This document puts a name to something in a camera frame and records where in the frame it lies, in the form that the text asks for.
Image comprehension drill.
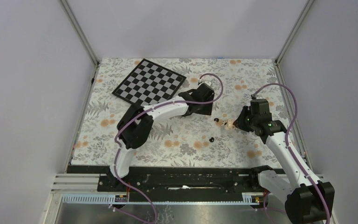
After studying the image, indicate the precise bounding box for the beige stem earbud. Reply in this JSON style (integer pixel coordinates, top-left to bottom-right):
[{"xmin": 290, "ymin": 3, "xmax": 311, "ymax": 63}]
[{"xmin": 216, "ymin": 119, "xmax": 227, "ymax": 127}]

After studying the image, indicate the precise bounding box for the beige earbud charging case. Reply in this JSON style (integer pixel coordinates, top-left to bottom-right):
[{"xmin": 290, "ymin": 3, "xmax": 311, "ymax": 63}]
[{"xmin": 224, "ymin": 119, "xmax": 235, "ymax": 130}]

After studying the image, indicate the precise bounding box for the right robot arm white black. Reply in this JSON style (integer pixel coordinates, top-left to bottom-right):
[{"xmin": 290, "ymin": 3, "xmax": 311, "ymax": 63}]
[{"xmin": 234, "ymin": 98, "xmax": 335, "ymax": 224}]

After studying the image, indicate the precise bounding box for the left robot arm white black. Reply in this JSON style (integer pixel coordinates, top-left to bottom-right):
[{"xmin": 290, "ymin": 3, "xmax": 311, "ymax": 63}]
[{"xmin": 110, "ymin": 83, "xmax": 215, "ymax": 179}]

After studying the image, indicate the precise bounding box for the floral patterned table mat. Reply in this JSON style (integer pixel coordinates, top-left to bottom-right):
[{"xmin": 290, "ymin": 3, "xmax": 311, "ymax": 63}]
[{"xmin": 71, "ymin": 58, "xmax": 290, "ymax": 168}]

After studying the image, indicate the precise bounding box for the black white checkerboard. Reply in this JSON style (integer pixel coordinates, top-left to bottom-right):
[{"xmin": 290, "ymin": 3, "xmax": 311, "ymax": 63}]
[{"xmin": 112, "ymin": 59, "xmax": 186, "ymax": 105}]

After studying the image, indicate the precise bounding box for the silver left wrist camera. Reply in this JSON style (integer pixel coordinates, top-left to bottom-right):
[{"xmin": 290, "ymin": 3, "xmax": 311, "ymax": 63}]
[{"xmin": 198, "ymin": 79, "xmax": 213, "ymax": 87}]

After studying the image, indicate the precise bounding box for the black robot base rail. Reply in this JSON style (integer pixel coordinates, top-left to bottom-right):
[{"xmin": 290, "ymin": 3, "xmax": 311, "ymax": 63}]
[{"xmin": 96, "ymin": 164, "xmax": 280, "ymax": 203}]

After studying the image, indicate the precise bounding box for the white slotted cable duct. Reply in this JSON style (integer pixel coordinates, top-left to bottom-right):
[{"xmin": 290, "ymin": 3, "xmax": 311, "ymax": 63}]
[{"xmin": 62, "ymin": 193, "xmax": 261, "ymax": 205}]

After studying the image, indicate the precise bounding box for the left aluminium frame post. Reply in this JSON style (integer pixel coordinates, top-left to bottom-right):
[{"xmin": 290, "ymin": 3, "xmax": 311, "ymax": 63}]
[{"xmin": 58, "ymin": 0, "xmax": 99, "ymax": 66}]

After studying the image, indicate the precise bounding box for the aluminium frame post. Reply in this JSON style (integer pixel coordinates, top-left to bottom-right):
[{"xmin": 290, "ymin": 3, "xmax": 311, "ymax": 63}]
[
  {"xmin": 275, "ymin": 0, "xmax": 315, "ymax": 65},
  {"xmin": 58, "ymin": 0, "xmax": 99, "ymax": 66}
]

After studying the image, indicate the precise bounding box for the right aluminium frame post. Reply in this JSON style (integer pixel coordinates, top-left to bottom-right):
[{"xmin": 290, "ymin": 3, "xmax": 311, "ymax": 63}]
[{"xmin": 275, "ymin": 0, "xmax": 315, "ymax": 65}]

